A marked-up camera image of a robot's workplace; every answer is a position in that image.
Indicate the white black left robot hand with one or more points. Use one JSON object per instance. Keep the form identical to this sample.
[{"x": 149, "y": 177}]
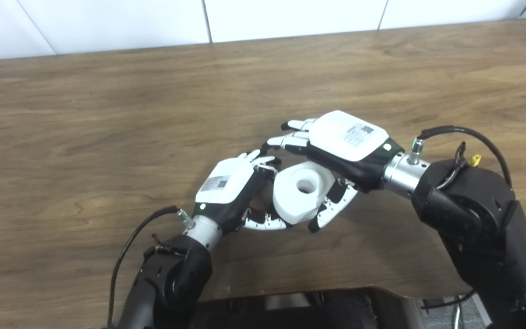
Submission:
[{"x": 224, "y": 183}]

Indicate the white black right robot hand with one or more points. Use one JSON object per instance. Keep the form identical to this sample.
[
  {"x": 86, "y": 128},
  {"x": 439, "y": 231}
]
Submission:
[{"x": 349, "y": 137}]

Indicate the round white piece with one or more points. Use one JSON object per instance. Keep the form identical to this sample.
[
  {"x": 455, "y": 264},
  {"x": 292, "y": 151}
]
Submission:
[{"x": 290, "y": 201}]

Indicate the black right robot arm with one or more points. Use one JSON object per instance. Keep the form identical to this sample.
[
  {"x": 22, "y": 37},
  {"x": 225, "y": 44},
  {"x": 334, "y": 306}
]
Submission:
[{"x": 473, "y": 214}]

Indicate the black robot torso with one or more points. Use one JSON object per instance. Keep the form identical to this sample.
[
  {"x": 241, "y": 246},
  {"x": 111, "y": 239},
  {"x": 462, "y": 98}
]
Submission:
[{"x": 318, "y": 310}]

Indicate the metal tube under table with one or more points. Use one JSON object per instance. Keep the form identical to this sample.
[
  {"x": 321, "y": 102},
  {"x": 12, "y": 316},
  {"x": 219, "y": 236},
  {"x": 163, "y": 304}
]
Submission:
[{"x": 457, "y": 317}]

